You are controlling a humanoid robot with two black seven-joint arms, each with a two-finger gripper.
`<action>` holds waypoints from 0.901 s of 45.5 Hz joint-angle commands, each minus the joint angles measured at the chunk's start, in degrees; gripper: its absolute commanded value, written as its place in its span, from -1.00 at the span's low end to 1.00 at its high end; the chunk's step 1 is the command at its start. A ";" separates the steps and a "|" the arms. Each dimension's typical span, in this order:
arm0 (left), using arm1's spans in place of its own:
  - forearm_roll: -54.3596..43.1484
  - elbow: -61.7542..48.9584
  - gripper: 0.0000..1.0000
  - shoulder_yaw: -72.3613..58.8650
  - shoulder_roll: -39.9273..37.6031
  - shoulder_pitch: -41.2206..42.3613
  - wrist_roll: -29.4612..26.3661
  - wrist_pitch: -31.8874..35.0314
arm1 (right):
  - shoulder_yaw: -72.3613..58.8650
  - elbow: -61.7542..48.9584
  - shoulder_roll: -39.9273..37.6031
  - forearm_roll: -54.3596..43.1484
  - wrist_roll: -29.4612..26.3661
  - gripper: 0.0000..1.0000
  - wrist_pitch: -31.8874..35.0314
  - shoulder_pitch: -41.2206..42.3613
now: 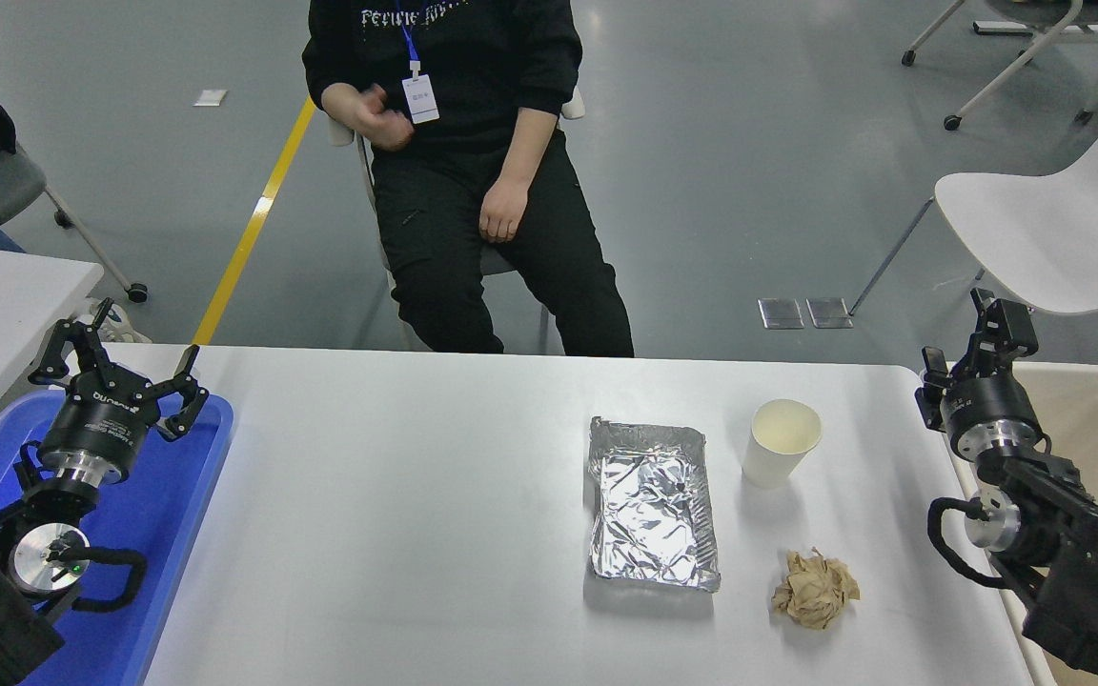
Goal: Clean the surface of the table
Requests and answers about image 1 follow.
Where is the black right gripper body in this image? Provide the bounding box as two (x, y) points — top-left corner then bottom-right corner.
(915, 367), (1034, 434)

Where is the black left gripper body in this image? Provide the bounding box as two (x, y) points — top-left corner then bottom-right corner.
(38, 367), (163, 470)

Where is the white paper cup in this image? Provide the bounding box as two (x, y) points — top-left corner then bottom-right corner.
(742, 398), (824, 490)

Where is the tan paper ball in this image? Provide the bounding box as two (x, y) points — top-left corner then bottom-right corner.
(771, 548), (862, 631)

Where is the silver foil tray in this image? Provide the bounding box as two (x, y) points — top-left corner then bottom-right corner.
(588, 415), (722, 594)

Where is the person's right hand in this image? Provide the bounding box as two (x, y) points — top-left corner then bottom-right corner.
(349, 84), (415, 151)

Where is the person's left hand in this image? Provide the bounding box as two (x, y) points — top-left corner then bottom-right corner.
(478, 177), (531, 244)

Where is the white shoe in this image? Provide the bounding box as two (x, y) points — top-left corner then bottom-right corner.
(72, 298), (153, 344)

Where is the white shell chair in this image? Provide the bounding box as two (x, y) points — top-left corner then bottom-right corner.
(849, 76), (1098, 368)

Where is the blue plastic tray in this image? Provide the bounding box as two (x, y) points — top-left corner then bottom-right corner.
(0, 389), (235, 686)

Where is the grey wheeled chair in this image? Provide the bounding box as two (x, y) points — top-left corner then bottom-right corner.
(0, 143), (150, 304)

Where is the seated person with badge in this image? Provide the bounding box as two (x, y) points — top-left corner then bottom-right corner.
(301, 0), (636, 358)

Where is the wheeled white frame chair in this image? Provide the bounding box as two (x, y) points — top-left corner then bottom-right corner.
(901, 0), (1098, 131)

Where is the white badge on blue lanyard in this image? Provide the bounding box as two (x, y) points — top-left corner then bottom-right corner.
(395, 0), (441, 126)

